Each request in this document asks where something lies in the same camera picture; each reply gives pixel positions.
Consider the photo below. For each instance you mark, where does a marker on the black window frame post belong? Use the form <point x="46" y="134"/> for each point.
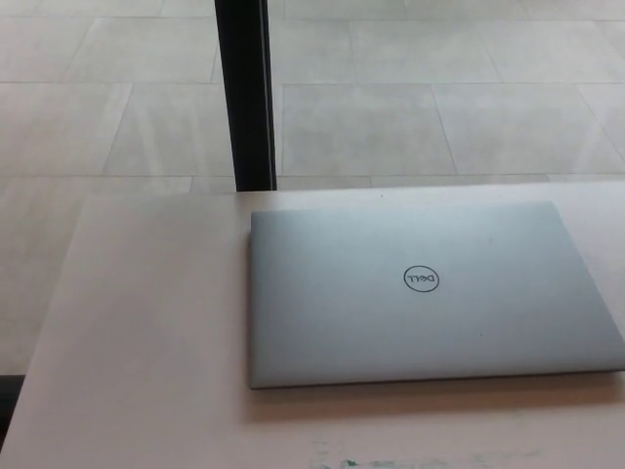
<point x="249" y="98"/>

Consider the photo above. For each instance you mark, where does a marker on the silver Dell laptop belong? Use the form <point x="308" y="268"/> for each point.
<point x="415" y="303"/>

